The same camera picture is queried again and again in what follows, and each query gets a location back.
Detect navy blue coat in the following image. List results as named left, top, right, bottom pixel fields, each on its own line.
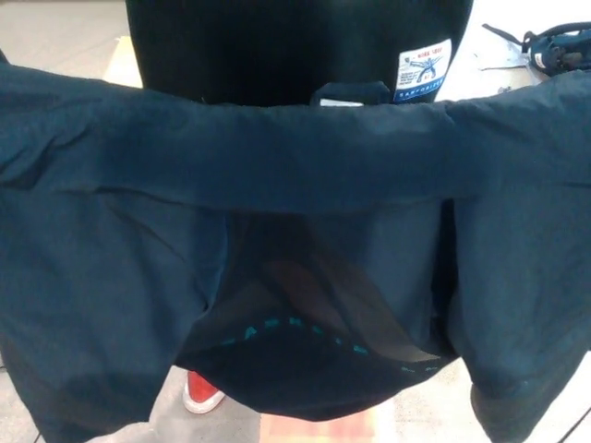
left=0, top=59, right=591, bottom=443

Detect black knit sweater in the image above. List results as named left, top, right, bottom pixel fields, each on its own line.
left=125, top=0, right=475, bottom=106

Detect white blue sweater label patch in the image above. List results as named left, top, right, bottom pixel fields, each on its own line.
left=394, top=47, right=452, bottom=103

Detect red white right sneaker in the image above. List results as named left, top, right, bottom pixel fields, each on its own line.
left=182, top=369, right=226, bottom=414

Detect blue backpack with black straps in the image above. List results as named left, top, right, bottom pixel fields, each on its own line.
left=482, top=22, right=591, bottom=75

